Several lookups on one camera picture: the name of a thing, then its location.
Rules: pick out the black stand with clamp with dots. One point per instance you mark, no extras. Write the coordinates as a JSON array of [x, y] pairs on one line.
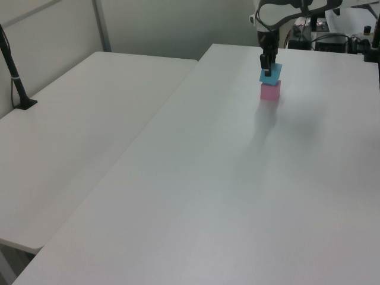
[[371, 55]]

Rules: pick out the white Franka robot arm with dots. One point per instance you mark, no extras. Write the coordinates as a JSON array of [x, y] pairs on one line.
[[320, 4]]

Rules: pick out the white paper sheet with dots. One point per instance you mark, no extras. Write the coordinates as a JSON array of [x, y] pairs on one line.
[[350, 23]]

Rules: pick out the white side table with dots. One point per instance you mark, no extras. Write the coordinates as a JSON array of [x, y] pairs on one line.
[[89, 118]]

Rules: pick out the black electronics box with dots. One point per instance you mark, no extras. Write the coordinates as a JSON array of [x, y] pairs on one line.
[[331, 44]]

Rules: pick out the blue foam cube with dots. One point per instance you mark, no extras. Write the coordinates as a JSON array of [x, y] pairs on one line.
[[276, 74]]

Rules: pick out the small black box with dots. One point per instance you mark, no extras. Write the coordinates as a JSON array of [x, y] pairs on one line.
[[300, 44]]

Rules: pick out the black camera stand pole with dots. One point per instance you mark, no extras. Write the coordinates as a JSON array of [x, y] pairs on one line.
[[15, 77]]

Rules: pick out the pink foam cube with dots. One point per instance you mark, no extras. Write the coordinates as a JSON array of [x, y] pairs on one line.
[[270, 92]]

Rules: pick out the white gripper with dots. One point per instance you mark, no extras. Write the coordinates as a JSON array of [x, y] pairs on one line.
[[267, 37]]

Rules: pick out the grey partition frame post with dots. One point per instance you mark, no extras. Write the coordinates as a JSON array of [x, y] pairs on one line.
[[102, 26]]

